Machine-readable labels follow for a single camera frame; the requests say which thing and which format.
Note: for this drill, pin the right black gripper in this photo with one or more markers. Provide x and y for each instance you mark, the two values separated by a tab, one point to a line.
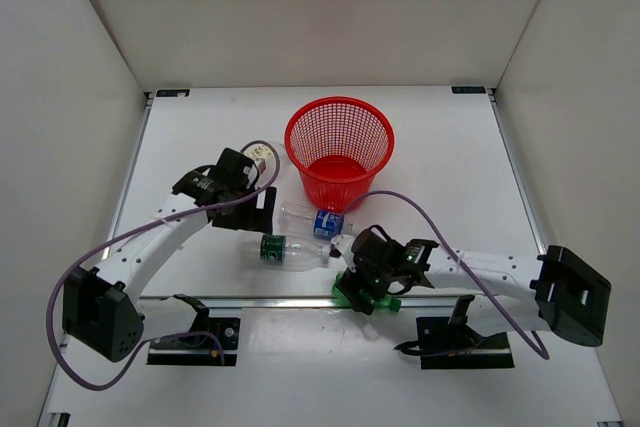
353	281

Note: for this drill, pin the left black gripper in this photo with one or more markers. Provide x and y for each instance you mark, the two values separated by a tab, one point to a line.
256	219

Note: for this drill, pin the green plastic bottle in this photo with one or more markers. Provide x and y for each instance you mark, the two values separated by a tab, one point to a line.
363	295

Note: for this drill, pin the clear bottle blue label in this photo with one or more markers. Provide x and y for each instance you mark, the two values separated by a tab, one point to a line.
312	222

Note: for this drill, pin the clear bottle green label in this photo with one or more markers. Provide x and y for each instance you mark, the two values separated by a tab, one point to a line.
288	253

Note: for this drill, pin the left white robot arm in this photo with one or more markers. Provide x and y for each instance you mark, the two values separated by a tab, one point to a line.
102	305

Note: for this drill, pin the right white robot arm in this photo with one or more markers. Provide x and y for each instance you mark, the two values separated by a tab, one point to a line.
556	291

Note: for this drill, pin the white juice bottle fruit label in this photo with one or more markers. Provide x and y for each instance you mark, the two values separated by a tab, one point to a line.
276	158

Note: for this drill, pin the red plastic mesh basket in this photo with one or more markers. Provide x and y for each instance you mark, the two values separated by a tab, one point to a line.
338	145

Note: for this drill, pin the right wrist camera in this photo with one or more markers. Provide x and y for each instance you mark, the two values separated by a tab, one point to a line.
341	246

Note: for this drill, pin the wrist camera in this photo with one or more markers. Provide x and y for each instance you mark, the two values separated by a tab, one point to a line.
260	164
341	246

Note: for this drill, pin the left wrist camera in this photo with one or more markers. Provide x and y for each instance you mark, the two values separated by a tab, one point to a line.
260	164

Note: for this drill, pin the aluminium table rail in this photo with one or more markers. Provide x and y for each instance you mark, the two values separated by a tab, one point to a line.
322	302

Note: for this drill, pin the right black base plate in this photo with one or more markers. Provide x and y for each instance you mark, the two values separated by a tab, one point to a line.
449	343

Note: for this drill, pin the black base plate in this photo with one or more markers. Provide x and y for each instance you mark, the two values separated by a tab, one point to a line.
215	346
449	343

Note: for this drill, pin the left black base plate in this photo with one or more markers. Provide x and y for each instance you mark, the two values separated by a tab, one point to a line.
215	346

